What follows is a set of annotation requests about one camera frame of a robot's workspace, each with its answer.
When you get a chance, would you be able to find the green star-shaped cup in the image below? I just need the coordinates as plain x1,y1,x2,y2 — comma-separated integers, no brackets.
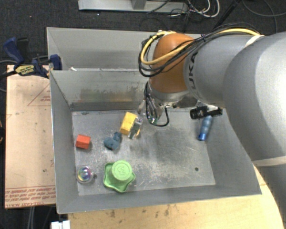
102,159,137,194

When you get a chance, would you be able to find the black cylinder on white bracket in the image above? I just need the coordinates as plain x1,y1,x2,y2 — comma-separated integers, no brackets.
189,105,224,120

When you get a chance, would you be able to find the shiny iridescent ball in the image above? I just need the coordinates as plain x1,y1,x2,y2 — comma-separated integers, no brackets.
75,166,95,184

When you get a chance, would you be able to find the orange-red block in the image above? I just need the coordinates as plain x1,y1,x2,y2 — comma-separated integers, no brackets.
75,134,92,150

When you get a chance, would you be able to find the grey metal bin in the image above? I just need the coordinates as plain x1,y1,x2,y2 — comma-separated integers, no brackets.
46,27,262,215

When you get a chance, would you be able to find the dark blue toy animal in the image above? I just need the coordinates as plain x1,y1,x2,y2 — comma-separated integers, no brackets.
103,131,123,151

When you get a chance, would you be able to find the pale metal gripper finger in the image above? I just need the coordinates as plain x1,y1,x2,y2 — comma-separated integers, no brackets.
134,116,144,136
128,118,138,139

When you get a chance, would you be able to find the brown cardboard board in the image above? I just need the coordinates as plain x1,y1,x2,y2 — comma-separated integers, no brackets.
4,64,57,209

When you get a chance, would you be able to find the yellow block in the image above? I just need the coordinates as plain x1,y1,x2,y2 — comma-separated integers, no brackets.
119,111,142,136

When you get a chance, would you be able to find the blue plastic bottle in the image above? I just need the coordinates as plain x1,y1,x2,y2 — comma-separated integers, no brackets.
197,115,213,142

